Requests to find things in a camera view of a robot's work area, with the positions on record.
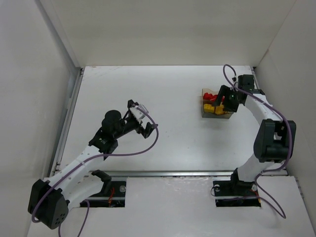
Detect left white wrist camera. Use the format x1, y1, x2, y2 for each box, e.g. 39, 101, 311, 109
129, 104, 149, 123

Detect red rectangular lego brick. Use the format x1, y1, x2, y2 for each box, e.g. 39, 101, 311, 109
203, 92, 214, 101

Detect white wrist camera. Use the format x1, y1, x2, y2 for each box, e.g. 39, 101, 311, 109
232, 77, 238, 87
129, 104, 149, 123

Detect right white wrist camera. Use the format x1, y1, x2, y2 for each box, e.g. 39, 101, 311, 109
232, 77, 238, 87

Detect yellow lego brick cluster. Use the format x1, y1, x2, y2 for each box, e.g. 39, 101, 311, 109
215, 104, 226, 115

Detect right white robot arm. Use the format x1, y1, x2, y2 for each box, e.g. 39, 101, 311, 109
214, 75, 296, 196

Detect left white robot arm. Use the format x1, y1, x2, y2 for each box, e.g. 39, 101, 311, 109
28, 100, 158, 230

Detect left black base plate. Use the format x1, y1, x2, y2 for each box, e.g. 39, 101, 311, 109
87, 180, 126, 208

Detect red arch lego brick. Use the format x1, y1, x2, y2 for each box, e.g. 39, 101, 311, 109
214, 94, 225, 103

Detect aluminium rail front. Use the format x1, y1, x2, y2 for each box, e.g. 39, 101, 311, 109
105, 171, 233, 177

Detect yellow curved lego brick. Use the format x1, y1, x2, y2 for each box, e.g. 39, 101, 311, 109
203, 104, 215, 114

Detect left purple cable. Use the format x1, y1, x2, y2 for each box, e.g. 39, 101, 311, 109
31, 108, 159, 237

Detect grey transparent container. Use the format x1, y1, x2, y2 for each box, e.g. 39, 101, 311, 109
201, 100, 234, 119

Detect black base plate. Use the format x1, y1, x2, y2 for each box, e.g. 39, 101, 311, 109
211, 180, 261, 207
87, 180, 126, 208

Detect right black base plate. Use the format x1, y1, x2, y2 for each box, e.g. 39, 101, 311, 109
211, 180, 261, 207

